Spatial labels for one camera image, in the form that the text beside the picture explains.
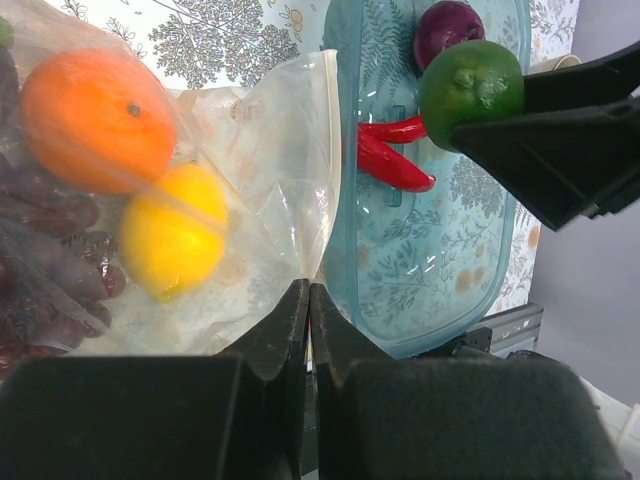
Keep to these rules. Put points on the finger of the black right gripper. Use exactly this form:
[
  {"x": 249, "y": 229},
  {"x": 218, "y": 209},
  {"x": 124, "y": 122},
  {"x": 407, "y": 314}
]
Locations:
[
  {"x": 603, "y": 85},
  {"x": 564, "y": 164}
]

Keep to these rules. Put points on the red chili pepper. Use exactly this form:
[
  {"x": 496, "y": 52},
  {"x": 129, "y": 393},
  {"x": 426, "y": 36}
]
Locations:
[
  {"x": 383, "y": 163},
  {"x": 405, "y": 131}
]

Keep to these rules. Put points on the aluminium frame rail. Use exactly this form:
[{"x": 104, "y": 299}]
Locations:
[{"x": 512, "y": 330}]

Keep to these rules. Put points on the yellow lemon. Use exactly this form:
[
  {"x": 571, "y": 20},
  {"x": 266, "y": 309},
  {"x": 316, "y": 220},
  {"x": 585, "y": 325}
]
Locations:
[{"x": 172, "y": 236}]

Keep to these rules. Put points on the clear zip top bag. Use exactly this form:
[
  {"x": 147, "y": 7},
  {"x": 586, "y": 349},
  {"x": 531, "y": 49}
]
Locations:
[{"x": 274, "y": 148}]

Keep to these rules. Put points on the purple red onion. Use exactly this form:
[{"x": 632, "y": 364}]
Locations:
[{"x": 443, "y": 25}]

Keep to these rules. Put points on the floral tablecloth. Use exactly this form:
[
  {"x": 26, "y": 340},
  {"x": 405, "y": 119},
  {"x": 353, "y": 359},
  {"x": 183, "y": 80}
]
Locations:
[{"x": 191, "y": 44}]

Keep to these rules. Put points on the orange fruit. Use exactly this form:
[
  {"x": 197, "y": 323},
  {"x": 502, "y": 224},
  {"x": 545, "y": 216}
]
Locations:
[{"x": 98, "y": 119}]

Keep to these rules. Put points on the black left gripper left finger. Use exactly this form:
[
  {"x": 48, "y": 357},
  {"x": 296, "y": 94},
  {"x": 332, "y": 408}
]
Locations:
[{"x": 234, "y": 415}]

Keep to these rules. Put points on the green lime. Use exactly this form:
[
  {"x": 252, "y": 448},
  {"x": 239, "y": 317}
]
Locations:
[{"x": 472, "y": 81}]

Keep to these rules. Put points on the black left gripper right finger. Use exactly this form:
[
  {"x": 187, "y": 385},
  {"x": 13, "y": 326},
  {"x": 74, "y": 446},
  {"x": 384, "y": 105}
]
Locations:
[{"x": 469, "y": 416}]

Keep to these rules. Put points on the dark red grape bunch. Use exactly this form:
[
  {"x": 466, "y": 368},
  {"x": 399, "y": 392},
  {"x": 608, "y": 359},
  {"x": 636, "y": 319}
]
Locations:
[{"x": 58, "y": 266}]

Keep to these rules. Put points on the clear blue plastic tray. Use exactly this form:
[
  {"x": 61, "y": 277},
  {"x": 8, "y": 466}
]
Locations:
[{"x": 411, "y": 271}]

